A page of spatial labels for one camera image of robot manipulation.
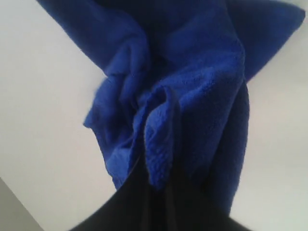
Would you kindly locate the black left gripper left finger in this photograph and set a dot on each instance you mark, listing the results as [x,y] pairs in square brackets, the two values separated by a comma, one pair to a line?
[136,206]

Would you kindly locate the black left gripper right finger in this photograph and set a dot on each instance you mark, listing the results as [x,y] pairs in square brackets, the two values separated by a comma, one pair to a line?
[190,210]

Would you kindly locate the blue microfibre cloth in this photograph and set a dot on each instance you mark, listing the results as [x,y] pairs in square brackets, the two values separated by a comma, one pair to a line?
[176,81]

